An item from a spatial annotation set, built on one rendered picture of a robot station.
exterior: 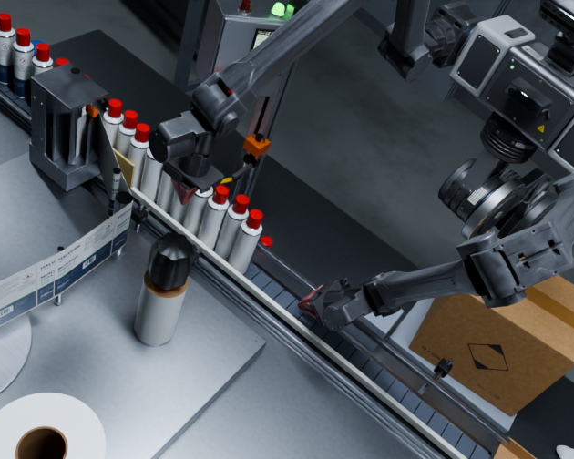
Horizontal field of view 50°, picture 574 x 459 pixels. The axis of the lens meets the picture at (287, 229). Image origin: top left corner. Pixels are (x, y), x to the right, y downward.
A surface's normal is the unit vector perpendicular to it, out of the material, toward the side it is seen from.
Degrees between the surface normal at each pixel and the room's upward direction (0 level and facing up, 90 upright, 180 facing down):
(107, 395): 0
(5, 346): 0
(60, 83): 0
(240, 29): 90
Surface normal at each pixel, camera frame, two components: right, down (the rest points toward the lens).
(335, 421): 0.29, -0.65
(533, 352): -0.49, 0.53
